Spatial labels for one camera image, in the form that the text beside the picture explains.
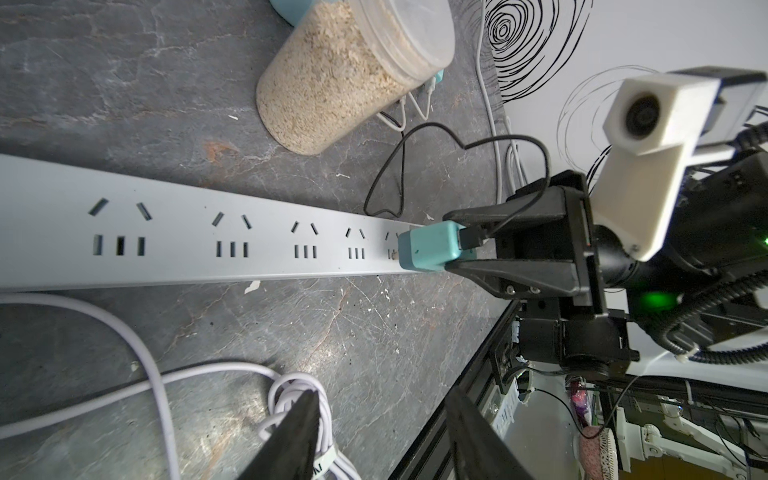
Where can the blue earbud case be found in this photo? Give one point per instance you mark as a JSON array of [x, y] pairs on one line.
[[292, 11]]

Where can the teal charger with black cable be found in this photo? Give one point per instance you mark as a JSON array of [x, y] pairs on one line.
[[429, 248]]

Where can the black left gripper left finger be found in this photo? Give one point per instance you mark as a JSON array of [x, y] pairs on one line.
[[290, 451]]

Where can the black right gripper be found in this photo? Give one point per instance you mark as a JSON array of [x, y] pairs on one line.
[[552, 265]]

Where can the white power strip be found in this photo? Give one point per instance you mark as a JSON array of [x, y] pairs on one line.
[[65, 227]]

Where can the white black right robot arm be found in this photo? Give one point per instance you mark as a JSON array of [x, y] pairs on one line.
[[715, 252]]

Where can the clear plastic grain jar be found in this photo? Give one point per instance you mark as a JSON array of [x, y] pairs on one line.
[[346, 61]]

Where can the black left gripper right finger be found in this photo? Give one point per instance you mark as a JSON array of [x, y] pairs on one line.
[[476, 450]]

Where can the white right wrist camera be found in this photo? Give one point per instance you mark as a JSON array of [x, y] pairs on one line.
[[658, 126]]

